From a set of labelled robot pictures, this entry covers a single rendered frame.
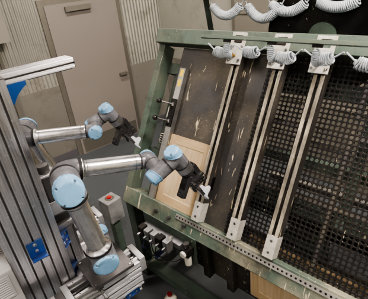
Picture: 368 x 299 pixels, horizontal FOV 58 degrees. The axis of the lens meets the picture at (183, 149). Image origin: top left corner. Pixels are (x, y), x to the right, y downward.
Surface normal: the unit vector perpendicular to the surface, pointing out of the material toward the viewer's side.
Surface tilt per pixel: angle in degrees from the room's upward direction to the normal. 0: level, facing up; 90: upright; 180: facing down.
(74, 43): 90
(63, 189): 83
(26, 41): 90
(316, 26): 90
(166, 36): 60
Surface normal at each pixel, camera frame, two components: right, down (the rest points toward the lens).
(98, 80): 0.63, 0.31
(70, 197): 0.40, 0.27
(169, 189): -0.63, -0.08
